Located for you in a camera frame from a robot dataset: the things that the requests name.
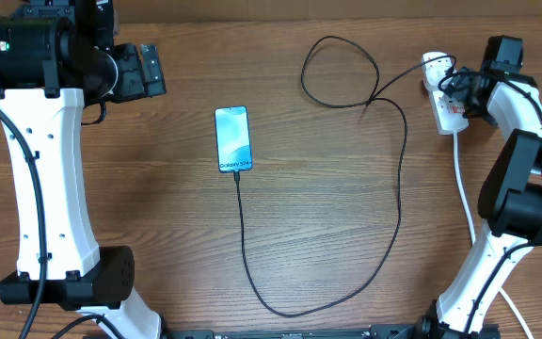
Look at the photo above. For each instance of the blue Samsung Galaxy smartphone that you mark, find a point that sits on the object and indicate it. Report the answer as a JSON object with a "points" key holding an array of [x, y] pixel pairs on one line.
{"points": [[233, 139]]}

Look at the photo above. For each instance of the white charger plug adapter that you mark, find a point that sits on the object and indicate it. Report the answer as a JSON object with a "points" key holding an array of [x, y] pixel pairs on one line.
{"points": [[435, 66]]}

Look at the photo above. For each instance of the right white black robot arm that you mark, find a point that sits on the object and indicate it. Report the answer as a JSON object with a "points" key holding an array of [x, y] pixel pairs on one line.
{"points": [[510, 200]]}

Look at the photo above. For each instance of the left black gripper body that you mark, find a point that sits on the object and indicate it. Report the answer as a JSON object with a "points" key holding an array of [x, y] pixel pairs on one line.
{"points": [[130, 84]]}

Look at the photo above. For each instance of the white power strip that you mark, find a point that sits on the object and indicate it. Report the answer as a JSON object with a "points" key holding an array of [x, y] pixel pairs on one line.
{"points": [[448, 113]]}

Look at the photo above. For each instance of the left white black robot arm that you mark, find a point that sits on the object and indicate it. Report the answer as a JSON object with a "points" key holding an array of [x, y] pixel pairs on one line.
{"points": [[56, 59]]}

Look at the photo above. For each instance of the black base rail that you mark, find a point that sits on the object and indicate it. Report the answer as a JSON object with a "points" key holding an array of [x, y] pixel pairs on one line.
{"points": [[385, 331]]}

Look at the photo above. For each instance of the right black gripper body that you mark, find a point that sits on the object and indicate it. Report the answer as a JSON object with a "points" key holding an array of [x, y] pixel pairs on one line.
{"points": [[458, 88]]}

